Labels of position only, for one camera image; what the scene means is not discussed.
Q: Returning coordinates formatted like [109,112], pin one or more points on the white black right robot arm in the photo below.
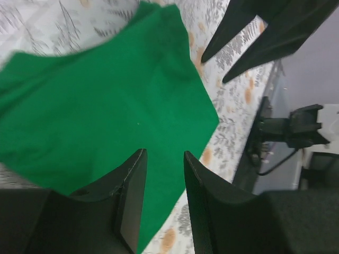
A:
[301,128]

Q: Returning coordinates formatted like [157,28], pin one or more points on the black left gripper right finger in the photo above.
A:
[227,219]

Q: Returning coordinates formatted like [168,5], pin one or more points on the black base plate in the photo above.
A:
[250,161]

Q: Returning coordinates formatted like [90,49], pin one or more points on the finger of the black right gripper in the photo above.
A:
[239,13]
[285,33]

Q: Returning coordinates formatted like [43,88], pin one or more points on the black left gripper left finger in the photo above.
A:
[102,217]

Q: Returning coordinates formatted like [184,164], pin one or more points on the green t shirt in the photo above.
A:
[67,121]

